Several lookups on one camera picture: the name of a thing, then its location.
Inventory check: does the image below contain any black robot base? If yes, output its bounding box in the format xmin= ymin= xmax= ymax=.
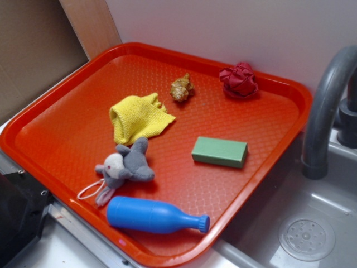
xmin=1 ymin=170 xmax=52 ymax=267

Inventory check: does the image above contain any green rectangular block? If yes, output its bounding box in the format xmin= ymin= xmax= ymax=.
xmin=191 ymin=137 xmax=248 ymax=169

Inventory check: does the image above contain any orange plastic tray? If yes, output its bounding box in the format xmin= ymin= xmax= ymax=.
xmin=1 ymin=43 xmax=312 ymax=267

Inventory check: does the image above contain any brown seashell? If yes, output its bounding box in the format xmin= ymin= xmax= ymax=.
xmin=170 ymin=73 xmax=195 ymax=102

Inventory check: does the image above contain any yellow cloth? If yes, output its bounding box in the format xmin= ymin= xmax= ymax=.
xmin=109 ymin=93 xmax=176 ymax=146

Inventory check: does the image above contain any grey plush mouse toy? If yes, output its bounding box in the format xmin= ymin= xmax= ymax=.
xmin=77 ymin=137 xmax=155 ymax=207

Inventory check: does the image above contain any crumpled red cloth ball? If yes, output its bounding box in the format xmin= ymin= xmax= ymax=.
xmin=219 ymin=62 xmax=259 ymax=99

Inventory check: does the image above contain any blue plastic bottle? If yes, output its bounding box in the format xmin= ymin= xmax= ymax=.
xmin=107 ymin=197 xmax=210 ymax=234

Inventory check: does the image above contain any grey plastic sink basin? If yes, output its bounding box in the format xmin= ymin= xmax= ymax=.
xmin=214 ymin=138 xmax=356 ymax=267

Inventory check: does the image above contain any wooden board strip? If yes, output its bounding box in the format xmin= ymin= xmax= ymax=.
xmin=60 ymin=0 xmax=122 ymax=60

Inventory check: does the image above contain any brown cardboard panel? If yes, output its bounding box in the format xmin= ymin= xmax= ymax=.
xmin=1 ymin=1 xmax=88 ymax=123

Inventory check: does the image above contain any grey sink faucet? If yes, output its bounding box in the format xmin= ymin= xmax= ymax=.
xmin=301 ymin=45 xmax=356 ymax=180

